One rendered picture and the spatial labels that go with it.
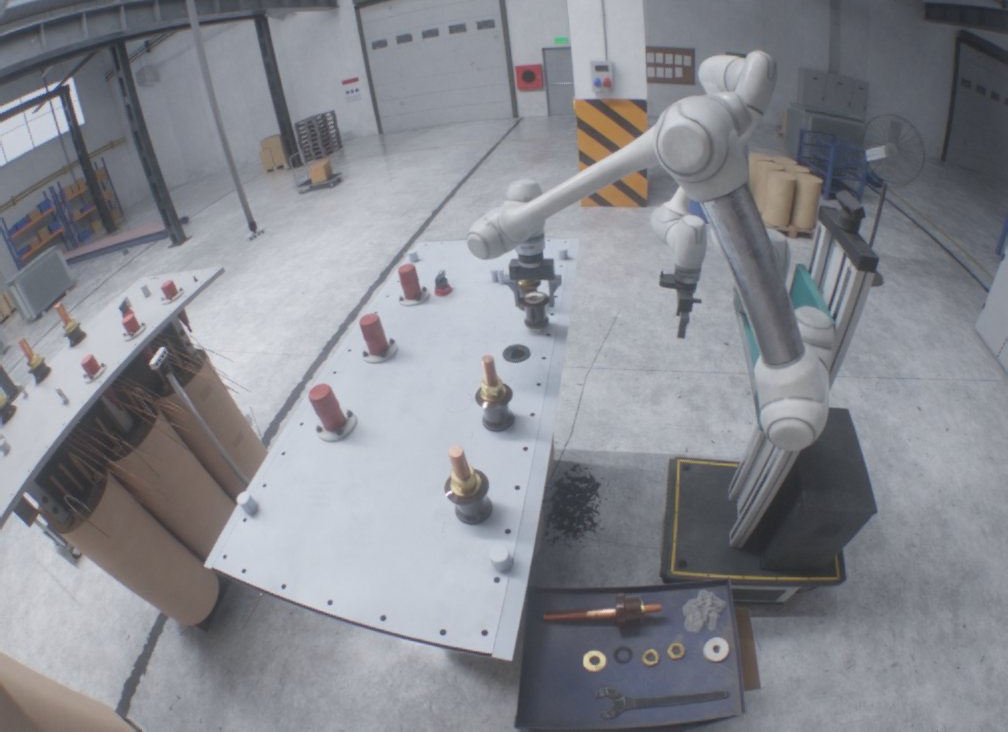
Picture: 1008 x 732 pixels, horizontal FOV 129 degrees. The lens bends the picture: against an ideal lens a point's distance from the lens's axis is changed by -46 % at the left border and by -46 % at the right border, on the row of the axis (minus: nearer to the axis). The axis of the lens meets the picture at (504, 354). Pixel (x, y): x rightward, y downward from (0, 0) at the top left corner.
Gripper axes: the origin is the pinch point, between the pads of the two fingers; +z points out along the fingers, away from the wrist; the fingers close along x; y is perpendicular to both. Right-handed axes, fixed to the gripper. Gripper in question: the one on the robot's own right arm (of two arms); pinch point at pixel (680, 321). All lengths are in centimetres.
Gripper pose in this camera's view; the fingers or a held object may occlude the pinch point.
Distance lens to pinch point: 159.2
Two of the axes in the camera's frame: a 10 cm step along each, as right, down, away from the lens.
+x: 2.7, -6.3, 7.3
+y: 9.6, 0.9, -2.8
